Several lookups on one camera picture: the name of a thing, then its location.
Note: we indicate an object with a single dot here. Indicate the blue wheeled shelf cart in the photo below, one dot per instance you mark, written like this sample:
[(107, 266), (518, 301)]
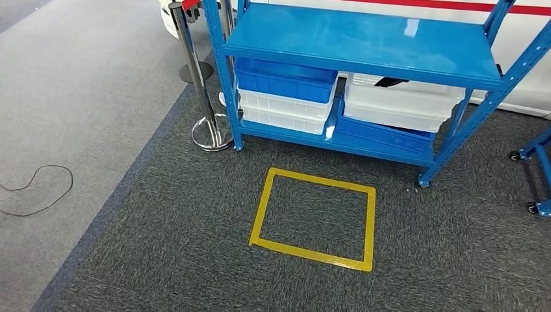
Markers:
[(540, 148)]

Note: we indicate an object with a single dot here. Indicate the blue metal shelf rack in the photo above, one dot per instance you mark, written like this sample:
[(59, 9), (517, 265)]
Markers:
[(366, 38)]

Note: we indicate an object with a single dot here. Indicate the thin black stanchion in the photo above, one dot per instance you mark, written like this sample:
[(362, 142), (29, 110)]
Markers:
[(204, 71)]

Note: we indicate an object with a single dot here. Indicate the white car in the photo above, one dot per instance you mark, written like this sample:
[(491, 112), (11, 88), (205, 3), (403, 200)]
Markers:
[(516, 64)]

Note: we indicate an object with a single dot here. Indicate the yellow floor tape outline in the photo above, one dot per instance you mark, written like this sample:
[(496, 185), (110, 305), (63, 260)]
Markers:
[(369, 232)]

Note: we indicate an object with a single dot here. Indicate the belt stanchion post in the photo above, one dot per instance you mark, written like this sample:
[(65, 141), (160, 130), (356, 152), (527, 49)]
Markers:
[(227, 21)]

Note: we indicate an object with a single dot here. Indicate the chrome base stanchion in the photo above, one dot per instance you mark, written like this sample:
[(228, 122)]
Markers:
[(211, 131)]

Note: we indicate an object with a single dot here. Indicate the red barrier belt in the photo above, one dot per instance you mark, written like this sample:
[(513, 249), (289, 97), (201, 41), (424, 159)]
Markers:
[(430, 5), (190, 3)]

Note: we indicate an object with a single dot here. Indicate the black part in tray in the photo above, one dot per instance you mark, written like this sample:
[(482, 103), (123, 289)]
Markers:
[(389, 82)]

